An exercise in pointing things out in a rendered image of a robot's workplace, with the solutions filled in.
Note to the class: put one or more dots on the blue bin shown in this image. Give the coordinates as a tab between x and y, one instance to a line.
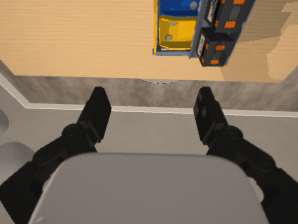
178	8

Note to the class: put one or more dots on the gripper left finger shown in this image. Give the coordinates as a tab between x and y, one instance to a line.
21	192

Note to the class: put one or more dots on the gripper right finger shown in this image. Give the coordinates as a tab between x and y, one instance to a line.
280	202

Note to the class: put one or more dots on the black case with orange latches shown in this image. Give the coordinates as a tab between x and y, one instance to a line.
226	16
213	48

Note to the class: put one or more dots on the yellow open bin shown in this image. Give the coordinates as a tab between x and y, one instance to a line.
181	34

